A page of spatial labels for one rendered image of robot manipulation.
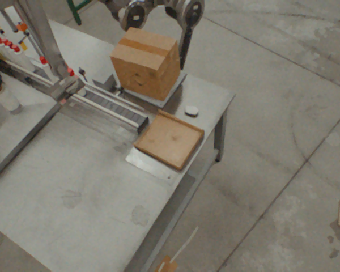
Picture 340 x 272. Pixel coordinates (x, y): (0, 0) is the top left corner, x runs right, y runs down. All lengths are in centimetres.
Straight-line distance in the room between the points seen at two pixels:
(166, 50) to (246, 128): 127
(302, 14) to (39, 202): 313
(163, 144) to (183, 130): 14
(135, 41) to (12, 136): 89
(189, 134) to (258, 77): 152
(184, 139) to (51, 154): 75
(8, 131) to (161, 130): 89
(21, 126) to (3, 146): 15
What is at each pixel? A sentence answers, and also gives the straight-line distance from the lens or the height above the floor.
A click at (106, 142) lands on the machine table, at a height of 83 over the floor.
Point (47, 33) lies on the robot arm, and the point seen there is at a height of 148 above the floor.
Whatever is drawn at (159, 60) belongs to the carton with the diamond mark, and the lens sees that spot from 167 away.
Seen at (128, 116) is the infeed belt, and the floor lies 88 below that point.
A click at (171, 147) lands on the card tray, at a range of 167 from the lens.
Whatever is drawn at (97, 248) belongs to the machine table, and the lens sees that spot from 157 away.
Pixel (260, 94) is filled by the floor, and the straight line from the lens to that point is 296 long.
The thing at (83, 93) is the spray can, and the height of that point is 91.
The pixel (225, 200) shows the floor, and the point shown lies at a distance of 243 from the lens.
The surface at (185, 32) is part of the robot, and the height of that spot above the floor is 79.
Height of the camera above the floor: 229
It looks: 59 degrees down
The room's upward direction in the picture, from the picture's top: 12 degrees counter-clockwise
